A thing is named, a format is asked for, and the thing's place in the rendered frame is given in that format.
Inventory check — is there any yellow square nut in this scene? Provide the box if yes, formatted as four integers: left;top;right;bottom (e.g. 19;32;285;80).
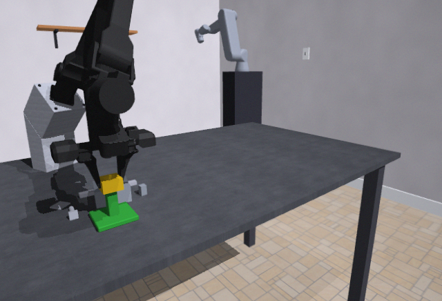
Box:
99;173;124;195

